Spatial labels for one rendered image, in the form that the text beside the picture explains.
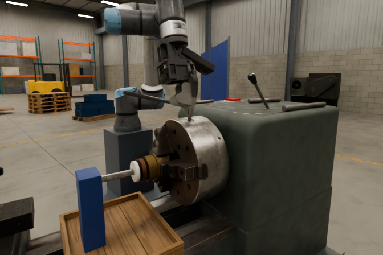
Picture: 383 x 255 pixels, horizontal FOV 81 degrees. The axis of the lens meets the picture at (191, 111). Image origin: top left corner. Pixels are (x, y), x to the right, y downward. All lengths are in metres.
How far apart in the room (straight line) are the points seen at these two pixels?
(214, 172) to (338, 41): 10.36
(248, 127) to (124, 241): 0.53
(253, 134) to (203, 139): 0.16
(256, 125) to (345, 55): 10.09
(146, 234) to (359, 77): 10.25
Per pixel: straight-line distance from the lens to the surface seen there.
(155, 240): 0.81
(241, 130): 0.76
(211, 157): 0.74
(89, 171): 0.75
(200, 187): 0.74
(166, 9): 0.65
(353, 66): 10.70
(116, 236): 0.85
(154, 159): 0.77
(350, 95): 10.72
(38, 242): 0.97
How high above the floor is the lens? 1.39
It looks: 9 degrees down
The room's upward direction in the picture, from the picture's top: straight up
